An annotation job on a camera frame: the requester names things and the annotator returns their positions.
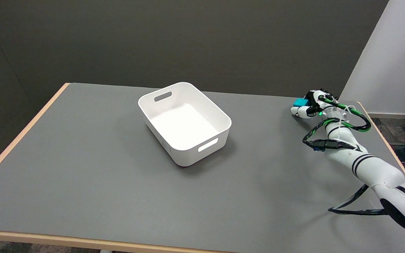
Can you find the blue wooden cube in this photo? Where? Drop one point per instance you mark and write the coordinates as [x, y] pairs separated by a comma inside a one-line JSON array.
[[300, 102]]

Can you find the white plastic storage bin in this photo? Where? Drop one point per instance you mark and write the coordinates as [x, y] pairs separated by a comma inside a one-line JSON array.
[[185, 126]]

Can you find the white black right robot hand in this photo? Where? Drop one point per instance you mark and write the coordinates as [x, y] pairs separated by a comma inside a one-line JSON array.
[[311, 110]]

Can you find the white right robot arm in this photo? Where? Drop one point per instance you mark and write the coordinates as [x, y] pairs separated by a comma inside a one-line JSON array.
[[371, 165]]

